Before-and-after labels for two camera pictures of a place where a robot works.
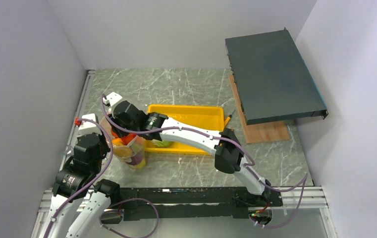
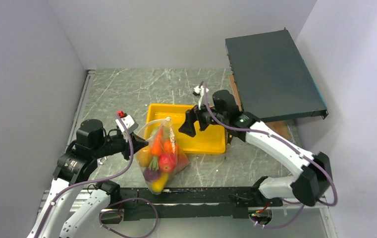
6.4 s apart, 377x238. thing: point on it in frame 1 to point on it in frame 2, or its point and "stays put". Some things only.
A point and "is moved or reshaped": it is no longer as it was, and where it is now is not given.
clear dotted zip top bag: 130,149 is moved or reshaped
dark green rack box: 273,82 stays put
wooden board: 270,131 stays put
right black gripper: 119,134 to 191,115
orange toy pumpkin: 123,141 is moved or reshaped
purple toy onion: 136,159 to 151,175
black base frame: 147,204 stays put
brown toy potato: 123,151 is moved or reshaped
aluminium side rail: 80,111 stays put
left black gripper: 106,148 to 137,145
